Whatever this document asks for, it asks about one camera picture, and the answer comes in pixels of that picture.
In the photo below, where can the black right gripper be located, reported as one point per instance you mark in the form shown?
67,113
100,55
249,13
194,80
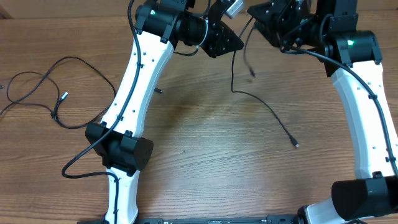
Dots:
281,12

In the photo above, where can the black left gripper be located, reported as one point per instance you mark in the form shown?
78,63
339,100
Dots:
217,46

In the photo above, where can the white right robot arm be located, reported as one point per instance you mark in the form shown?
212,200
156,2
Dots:
353,60

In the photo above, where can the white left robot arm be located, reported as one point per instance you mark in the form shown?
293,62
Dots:
157,28

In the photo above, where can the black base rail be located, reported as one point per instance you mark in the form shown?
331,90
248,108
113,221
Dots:
270,219

